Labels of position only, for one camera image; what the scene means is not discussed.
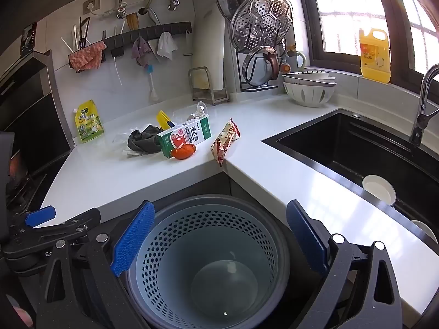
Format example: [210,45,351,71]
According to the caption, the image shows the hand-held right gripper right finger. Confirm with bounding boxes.
[286,199,403,329]

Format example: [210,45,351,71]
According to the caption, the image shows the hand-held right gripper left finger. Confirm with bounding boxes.
[36,200,156,329]

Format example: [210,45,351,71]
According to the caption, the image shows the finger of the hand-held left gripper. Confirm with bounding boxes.
[3,206,102,276]

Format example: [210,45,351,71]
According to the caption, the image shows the grey trash bin blue basket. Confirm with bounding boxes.
[123,195,299,329]

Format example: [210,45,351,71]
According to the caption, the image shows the dark grey cloth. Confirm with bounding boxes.
[128,124,163,155]

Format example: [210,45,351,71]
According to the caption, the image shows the green white carton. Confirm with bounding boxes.
[157,117,211,160]

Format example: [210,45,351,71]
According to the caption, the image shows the red snack wrapper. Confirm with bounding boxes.
[210,118,241,167]

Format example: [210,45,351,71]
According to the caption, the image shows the person's left hand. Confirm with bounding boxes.
[7,296,35,329]

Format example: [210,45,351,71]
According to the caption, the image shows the black kitchen sink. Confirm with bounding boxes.
[261,108,439,247]

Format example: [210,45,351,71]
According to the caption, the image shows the yellow green seasoning pouch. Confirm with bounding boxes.
[74,100,104,143]

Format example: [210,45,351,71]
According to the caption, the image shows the yellow plastic lid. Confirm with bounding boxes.
[156,110,176,131]

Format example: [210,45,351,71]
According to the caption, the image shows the white leaf-pattern bowl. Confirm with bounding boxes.
[282,81,337,107]

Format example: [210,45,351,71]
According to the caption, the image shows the dark small box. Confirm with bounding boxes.
[21,23,38,55]

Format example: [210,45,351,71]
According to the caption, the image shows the clear plastic cup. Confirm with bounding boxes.
[187,101,210,124]

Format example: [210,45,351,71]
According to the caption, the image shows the pink cloth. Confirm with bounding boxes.
[68,41,107,72]

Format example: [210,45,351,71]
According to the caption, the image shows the white bottle brush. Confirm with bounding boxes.
[147,63,159,101]

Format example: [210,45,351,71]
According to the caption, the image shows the white thin rod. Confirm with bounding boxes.
[113,56,123,86]

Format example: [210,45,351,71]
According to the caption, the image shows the black dish rack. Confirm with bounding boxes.
[235,41,286,92]

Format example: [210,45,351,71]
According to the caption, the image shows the white striped bowl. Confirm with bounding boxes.
[283,76,337,87]
[281,70,331,80]

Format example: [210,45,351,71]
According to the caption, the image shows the metal cutting board stand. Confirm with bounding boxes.
[188,66,230,106]

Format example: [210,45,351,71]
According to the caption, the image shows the chrome faucet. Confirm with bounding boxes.
[409,63,439,147]

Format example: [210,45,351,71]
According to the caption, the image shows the black kitchen tongs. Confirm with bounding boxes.
[78,16,92,49]

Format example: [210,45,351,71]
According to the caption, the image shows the glass lid brown knob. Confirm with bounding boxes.
[244,45,287,86]

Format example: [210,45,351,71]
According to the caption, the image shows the green mug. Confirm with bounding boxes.
[286,50,307,72]

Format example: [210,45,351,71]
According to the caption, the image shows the purple cloth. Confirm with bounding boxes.
[132,36,151,67]

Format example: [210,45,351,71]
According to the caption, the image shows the yellow detergent bottle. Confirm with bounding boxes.
[359,28,392,84]

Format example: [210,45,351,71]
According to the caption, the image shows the white cloth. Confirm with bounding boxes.
[157,32,179,61]

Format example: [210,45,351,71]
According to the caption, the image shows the white cutting board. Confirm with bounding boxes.
[191,10,227,95]

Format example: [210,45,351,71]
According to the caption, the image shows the steel steamer plate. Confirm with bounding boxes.
[230,0,294,55]

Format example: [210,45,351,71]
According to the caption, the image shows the white plug cable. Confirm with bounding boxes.
[87,3,119,17]

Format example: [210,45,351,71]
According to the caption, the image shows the dark window frame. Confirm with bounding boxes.
[297,0,439,76]

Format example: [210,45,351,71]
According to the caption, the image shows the black wall rail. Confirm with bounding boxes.
[103,21,192,57]

